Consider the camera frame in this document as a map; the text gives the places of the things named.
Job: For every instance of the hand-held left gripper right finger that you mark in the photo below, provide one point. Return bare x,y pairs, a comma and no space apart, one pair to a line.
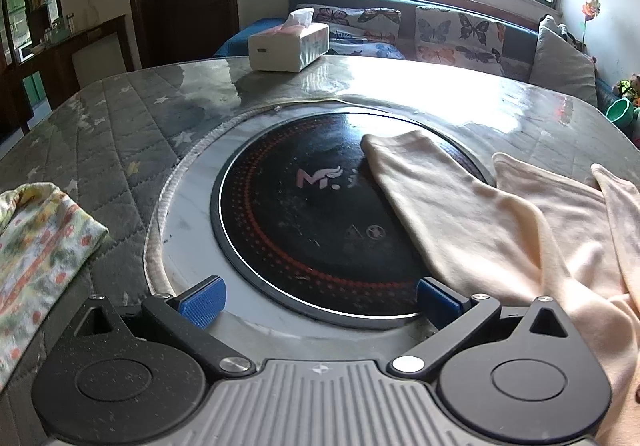
439,302

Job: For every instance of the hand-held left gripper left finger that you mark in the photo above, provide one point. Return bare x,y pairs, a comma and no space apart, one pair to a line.
202,302

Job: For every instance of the beige garment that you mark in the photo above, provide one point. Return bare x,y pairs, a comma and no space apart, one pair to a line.
475,226

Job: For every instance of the floral printed shirt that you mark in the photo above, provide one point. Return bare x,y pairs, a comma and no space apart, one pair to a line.
40,246

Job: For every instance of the round black induction cooktop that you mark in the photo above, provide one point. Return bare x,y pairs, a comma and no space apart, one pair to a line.
310,226

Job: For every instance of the green plastic basin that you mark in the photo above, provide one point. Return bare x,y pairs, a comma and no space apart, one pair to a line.
620,113

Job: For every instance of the butterfly print cushion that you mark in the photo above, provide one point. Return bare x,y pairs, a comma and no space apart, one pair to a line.
350,20
457,38

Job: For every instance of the white tissue box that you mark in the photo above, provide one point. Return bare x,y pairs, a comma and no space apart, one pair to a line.
287,48

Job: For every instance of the grey pillow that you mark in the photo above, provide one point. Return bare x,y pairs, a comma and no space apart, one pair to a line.
562,63

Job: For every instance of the blue pillow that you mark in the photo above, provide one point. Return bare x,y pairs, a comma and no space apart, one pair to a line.
245,33

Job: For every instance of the blue sofa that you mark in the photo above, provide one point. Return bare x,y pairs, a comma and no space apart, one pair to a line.
517,38

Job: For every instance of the dark wooden sideboard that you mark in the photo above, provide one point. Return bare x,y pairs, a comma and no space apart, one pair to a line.
70,53

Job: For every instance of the plush toy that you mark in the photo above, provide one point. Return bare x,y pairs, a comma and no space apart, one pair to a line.
629,88

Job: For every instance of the dark wooden display cabinet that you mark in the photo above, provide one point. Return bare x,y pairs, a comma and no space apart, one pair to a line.
30,25

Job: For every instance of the colourful pinwheel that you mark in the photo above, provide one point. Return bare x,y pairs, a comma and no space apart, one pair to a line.
591,10

